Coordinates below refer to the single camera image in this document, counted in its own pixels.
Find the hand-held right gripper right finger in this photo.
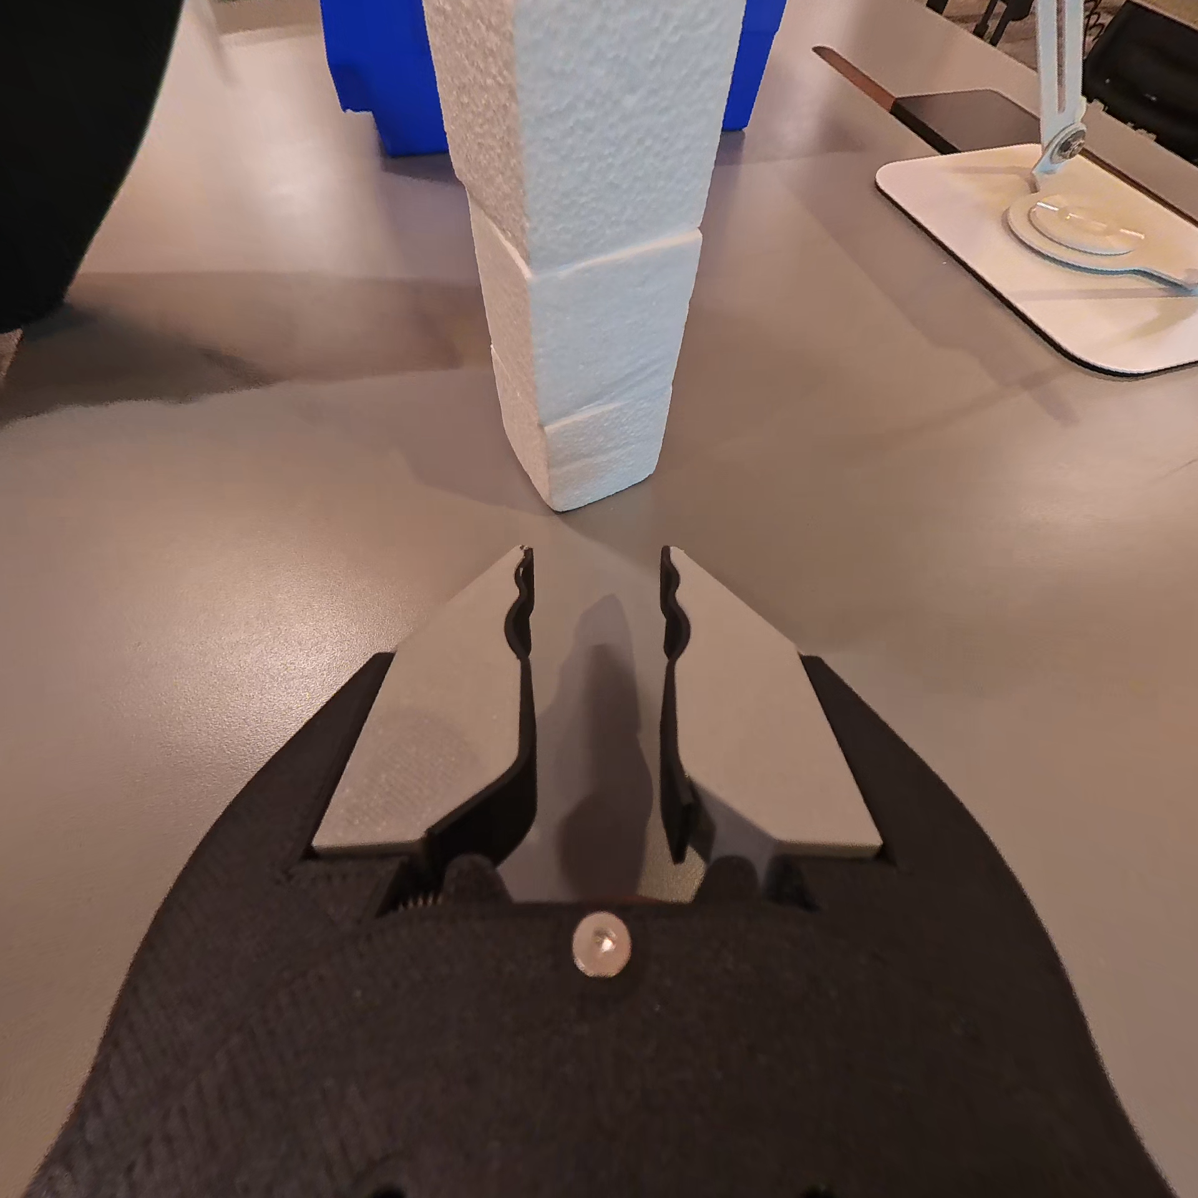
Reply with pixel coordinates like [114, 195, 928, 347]
[657, 545, 886, 895]

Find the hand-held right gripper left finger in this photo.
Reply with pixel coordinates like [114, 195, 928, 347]
[311, 545, 539, 868]

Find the white hard foam cube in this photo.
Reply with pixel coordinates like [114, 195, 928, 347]
[466, 200, 705, 427]
[489, 344, 675, 515]
[421, 0, 750, 276]

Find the person's left forearm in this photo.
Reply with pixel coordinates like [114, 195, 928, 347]
[0, 0, 184, 334]

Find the white wooden document stand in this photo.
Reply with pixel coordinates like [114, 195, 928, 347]
[874, 0, 1198, 379]

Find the black phone on table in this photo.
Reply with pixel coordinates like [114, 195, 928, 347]
[888, 89, 1040, 156]

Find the blue plastic bin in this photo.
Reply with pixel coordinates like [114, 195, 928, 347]
[318, 0, 787, 159]

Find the black office chair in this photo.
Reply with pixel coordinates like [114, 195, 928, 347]
[1081, 0, 1198, 166]

